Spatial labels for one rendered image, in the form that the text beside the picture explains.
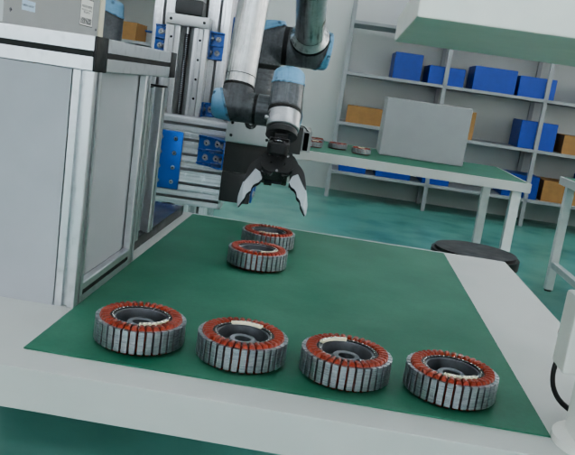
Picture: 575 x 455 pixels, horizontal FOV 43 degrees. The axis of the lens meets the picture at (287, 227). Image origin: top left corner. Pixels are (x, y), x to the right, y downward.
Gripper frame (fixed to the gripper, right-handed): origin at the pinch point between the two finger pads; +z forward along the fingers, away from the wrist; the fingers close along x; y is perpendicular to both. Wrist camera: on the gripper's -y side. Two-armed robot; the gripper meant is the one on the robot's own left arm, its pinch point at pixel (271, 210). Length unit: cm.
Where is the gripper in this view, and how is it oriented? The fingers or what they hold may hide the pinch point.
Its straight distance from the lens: 156.1
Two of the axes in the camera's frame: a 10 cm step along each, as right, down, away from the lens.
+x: -9.9, -1.4, -0.4
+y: -0.8, 3.1, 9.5
